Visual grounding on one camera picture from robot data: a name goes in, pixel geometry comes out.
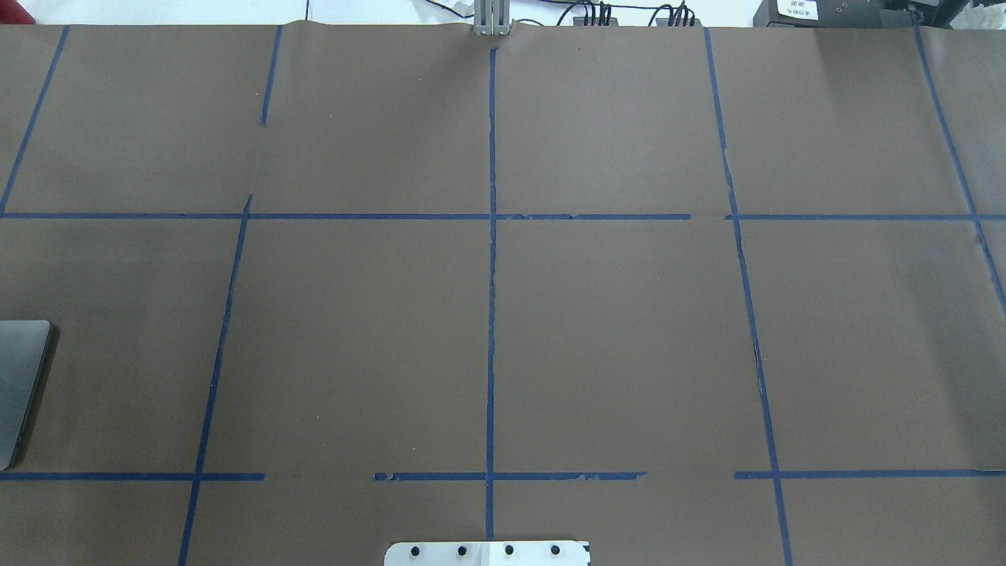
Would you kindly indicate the grey closed laptop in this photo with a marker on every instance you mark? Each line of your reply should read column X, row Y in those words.
column 24, row 351

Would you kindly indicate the black device with label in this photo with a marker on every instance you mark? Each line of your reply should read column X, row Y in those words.
column 818, row 14

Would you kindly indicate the aluminium frame post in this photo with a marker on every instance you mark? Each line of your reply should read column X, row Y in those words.
column 492, row 17

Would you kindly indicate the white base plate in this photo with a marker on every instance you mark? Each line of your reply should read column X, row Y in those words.
column 521, row 552

